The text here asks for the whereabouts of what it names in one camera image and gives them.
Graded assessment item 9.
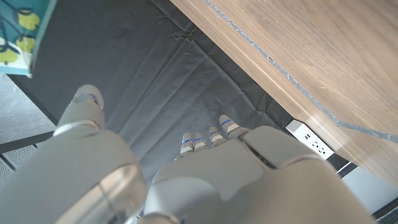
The white cabinet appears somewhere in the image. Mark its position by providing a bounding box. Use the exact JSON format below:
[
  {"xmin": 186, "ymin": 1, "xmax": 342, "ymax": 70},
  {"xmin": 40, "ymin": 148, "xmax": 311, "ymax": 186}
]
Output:
[{"xmin": 339, "ymin": 166, "xmax": 398, "ymax": 215}]

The teal floral tissue box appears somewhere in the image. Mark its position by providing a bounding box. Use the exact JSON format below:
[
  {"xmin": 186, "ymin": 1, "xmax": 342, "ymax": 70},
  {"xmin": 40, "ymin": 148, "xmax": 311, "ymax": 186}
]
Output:
[{"xmin": 0, "ymin": 0, "xmax": 58, "ymax": 78}]

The black curtain backdrop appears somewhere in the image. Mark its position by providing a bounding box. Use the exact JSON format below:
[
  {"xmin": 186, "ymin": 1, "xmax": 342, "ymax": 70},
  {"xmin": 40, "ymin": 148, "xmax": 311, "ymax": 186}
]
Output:
[{"xmin": 9, "ymin": 0, "xmax": 295, "ymax": 184}]

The white power strip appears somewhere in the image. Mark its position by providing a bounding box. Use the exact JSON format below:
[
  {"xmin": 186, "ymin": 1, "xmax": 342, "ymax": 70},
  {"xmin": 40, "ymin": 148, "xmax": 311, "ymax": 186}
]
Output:
[{"xmin": 285, "ymin": 119, "xmax": 335, "ymax": 161}]

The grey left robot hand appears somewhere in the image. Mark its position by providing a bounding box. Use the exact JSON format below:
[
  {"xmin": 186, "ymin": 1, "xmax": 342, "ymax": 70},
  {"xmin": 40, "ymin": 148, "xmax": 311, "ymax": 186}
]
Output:
[{"xmin": 0, "ymin": 83, "xmax": 377, "ymax": 224}]

